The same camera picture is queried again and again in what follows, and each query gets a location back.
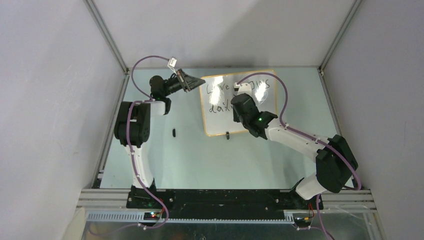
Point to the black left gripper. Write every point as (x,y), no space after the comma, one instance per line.
(190,82)

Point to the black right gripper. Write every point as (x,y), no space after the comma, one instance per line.
(236,117)

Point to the yellow framed whiteboard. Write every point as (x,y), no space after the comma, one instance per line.
(217,92)

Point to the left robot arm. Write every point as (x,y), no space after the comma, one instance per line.
(133,126)

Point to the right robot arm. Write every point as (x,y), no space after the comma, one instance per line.
(334,161)

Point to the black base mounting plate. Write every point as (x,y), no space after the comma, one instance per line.
(220,204)

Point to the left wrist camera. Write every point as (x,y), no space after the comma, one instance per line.
(172,62)

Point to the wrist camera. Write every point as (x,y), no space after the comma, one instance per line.
(172,62)
(242,88)

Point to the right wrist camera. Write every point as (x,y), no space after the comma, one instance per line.
(242,88)

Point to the aluminium frame rail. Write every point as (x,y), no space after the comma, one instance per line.
(105,32)

